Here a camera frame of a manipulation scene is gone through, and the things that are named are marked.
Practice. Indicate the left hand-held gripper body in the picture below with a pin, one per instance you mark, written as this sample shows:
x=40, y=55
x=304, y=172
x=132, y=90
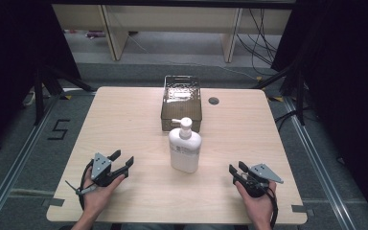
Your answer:
x=100, y=169

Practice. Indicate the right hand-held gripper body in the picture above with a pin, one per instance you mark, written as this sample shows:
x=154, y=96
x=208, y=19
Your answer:
x=258, y=179

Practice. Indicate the white pump bottle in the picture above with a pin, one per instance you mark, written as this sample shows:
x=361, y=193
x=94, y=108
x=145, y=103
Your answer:
x=185, y=148

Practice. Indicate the person's right hand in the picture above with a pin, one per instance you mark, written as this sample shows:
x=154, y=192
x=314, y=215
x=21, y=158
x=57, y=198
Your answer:
x=257, y=204

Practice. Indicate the person's left hand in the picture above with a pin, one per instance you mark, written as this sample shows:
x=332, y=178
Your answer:
x=97, y=198

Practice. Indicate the black metal stand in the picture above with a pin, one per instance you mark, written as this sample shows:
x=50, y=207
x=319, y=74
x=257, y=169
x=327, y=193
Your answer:
x=294, y=86
x=44, y=86

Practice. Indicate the black curtain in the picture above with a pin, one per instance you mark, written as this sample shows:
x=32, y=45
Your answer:
x=16, y=64
x=345, y=96

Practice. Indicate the beige wooden bench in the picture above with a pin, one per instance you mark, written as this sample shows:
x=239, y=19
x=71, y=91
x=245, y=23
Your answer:
x=172, y=25

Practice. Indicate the aluminium floor rail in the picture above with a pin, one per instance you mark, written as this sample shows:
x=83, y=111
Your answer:
x=16, y=159
x=319, y=159

